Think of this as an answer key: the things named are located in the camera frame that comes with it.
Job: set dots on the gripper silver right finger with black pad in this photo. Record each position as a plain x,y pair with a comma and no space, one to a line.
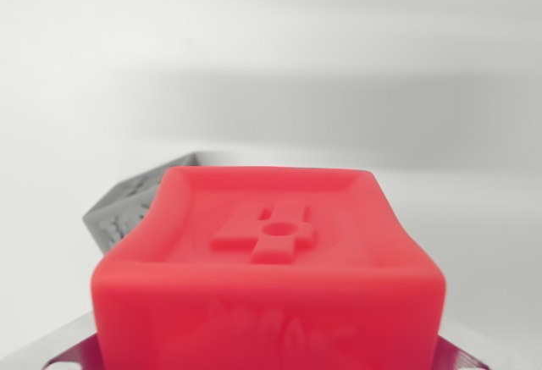
457,355

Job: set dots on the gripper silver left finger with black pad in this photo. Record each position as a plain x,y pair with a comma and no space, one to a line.
70,344

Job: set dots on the red embossed cube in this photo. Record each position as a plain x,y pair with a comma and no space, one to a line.
267,294

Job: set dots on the grey embossed cube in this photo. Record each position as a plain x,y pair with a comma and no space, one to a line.
123,213

